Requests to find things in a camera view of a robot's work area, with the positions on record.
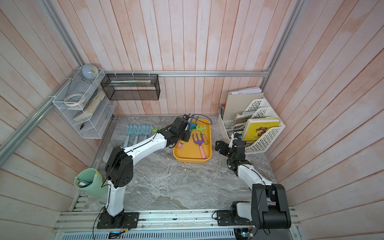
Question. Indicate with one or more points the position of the black mesh wall basket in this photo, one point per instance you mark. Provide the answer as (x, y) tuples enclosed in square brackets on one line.
[(131, 87)]

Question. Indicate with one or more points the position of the green plastic cup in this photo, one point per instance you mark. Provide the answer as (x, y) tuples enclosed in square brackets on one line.
[(91, 182)]

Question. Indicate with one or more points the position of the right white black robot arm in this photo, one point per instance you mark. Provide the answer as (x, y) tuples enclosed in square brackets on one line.
[(268, 208)]

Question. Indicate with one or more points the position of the green hand rake wooden handle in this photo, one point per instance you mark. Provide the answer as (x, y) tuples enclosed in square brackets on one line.
[(201, 128)]

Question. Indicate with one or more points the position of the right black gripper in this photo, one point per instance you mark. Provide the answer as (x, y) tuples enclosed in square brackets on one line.
[(226, 147)]

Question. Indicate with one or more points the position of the white desk file organizer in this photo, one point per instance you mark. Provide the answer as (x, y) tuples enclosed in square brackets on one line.
[(258, 108)]

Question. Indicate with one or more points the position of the white wire wall shelf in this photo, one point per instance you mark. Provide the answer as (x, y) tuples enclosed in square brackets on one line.
[(95, 126)]

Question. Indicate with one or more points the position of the lime rake wooden handle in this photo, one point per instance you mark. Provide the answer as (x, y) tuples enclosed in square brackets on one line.
[(156, 129)]

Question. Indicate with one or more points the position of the purple hand rake pink handle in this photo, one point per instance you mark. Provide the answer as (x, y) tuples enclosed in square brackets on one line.
[(198, 139)]

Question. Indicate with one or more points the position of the beige folder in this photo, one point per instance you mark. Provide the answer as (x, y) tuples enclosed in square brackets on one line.
[(236, 104)]

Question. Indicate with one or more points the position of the yellow plastic storage box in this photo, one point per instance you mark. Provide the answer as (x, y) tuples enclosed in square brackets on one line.
[(190, 152)]

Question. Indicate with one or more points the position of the grey round clock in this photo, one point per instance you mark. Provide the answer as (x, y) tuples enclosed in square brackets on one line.
[(90, 72)]

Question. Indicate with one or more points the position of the white tape roll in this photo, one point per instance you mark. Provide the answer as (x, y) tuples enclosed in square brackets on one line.
[(74, 100)]

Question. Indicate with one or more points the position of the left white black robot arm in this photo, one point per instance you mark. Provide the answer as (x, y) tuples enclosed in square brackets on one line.
[(120, 170)]

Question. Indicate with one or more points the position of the yellow picture book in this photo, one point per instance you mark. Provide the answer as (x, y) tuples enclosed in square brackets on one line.
[(256, 128)]

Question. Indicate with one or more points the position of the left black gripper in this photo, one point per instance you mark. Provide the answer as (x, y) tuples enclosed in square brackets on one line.
[(187, 138)]

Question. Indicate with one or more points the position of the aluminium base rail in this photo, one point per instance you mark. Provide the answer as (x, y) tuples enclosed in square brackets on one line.
[(199, 224)]

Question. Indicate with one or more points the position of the blue hand rake yellow handle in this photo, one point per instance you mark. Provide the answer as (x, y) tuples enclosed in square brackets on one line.
[(193, 122)]

